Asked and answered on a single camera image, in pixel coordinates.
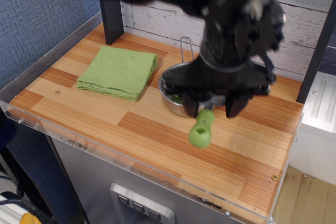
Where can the white aluminium side block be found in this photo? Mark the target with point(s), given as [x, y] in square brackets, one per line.
[313, 150]

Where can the dark left shelf post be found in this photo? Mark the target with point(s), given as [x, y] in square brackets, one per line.
[112, 20]

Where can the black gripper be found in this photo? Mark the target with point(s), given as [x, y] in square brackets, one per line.
[196, 82]

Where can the green toy apple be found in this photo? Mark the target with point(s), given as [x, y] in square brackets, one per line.
[175, 98]

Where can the dark shelf post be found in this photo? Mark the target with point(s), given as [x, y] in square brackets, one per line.
[112, 20]
[317, 57]

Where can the dark right shelf post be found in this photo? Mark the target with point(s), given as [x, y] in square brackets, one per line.
[317, 57]

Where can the silver button dispenser panel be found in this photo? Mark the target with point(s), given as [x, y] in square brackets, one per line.
[131, 206]

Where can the clear acrylic table guard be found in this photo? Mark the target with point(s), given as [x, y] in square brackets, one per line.
[241, 171]

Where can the silver toy fridge cabinet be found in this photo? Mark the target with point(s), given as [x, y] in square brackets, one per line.
[91, 176]

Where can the folded green cloth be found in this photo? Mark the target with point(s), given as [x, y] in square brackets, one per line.
[117, 72]

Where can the green handled toy spatula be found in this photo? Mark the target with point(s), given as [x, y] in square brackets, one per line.
[200, 134]

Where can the small steel pot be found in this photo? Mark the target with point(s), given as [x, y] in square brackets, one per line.
[170, 100]

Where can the yellow tape object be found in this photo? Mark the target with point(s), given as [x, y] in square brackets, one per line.
[28, 218]

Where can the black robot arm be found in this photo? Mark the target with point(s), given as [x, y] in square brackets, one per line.
[233, 65]

